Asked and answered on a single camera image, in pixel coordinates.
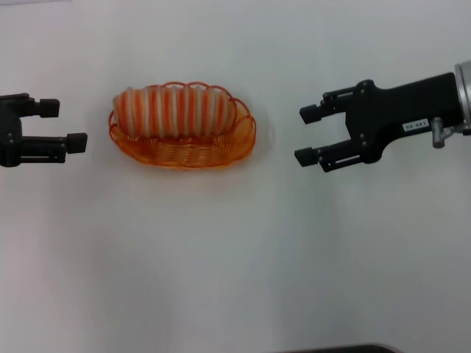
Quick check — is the silver metal connector plug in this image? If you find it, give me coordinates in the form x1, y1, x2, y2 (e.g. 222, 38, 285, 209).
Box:
431, 117, 471, 149

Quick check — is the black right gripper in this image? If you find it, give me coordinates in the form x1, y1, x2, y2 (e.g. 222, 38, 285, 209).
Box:
294, 72, 463, 174

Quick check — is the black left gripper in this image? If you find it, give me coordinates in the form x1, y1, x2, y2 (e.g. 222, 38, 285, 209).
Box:
0, 93, 89, 168

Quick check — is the orange wire basket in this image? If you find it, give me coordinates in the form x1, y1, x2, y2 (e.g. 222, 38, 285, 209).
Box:
107, 80, 258, 170

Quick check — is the orange white striped bread loaf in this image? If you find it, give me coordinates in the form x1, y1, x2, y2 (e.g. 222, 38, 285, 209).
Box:
112, 84, 236, 140

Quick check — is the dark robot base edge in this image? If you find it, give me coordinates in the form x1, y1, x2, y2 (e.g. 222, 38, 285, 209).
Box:
290, 342, 400, 353

